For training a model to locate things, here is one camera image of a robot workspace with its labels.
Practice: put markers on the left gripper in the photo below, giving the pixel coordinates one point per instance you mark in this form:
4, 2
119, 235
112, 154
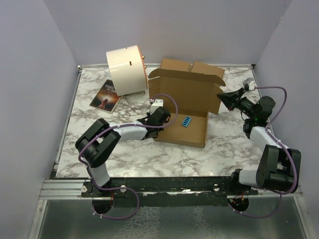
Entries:
149, 114

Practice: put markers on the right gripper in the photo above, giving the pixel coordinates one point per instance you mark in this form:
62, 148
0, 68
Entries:
230, 99

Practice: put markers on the small blue rack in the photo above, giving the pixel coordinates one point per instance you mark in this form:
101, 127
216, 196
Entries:
186, 121

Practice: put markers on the brown cardboard box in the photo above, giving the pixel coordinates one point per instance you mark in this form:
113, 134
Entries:
186, 94

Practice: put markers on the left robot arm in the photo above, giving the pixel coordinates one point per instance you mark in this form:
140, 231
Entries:
100, 139

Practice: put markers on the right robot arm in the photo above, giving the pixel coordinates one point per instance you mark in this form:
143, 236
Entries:
279, 166

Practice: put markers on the dark paperback book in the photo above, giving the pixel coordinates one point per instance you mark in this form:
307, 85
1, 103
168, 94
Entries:
106, 99

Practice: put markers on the cream cylindrical container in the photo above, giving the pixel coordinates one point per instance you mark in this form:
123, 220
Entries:
127, 70

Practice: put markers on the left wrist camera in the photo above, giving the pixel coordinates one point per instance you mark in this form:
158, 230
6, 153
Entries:
155, 103

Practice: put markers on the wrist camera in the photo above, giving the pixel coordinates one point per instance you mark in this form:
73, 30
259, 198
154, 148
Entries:
155, 103
249, 84

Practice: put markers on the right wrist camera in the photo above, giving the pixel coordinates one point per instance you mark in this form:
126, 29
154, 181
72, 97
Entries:
249, 84

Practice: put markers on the aluminium table frame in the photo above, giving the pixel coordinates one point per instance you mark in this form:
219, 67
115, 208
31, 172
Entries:
63, 214

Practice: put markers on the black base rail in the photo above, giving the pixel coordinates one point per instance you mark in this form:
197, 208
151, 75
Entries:
167, 191

